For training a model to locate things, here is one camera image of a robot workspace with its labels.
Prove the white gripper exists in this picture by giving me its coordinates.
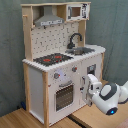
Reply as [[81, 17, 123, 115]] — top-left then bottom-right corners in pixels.
[[80, 74, 102, 106]]

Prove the white oven door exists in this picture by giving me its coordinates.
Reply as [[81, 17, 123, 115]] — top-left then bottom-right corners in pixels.
[[49, 80, 79, 120]]

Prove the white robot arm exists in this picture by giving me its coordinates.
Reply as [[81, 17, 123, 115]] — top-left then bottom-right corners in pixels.
[[81, 74, 128, 115]]

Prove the wooden toy kitchen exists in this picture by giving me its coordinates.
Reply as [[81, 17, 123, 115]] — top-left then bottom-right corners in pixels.
[[22, 2, 105, 128]]

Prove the grey ice dispenser panel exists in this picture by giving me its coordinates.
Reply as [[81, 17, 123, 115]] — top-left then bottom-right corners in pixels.
[[87, 65, 96, 74]]

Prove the right red stove knob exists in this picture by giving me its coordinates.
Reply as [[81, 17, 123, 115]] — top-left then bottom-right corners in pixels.
[[71, 65, 79, 73]]

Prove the grey toy sink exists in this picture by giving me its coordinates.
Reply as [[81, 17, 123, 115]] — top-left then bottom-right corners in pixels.
[[65, 47, 95, 55]]

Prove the black toy stovetop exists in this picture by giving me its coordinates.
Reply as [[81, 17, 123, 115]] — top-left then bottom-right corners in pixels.
[[34, 53, 71, 66]]

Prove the black toy faucet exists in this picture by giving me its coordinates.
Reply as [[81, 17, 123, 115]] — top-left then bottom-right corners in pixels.
[[67, 33, 83, 49]]

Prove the white toy microwave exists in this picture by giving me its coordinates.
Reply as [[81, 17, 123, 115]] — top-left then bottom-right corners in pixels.
[[66, 3, 90, 21]]

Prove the grey range hood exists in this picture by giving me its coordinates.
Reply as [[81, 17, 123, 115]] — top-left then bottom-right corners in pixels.
[[35, 5, 64, 27]]

